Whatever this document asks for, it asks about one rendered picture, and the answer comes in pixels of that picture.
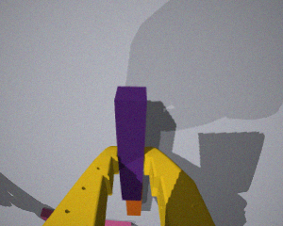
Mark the purple rod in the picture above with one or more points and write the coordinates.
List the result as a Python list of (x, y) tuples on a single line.
[(130, 118)]

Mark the orange rod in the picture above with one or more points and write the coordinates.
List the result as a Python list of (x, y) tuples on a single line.
[(133, 208)]

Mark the pink rod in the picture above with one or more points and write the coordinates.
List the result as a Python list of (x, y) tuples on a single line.
[(46, 214)]

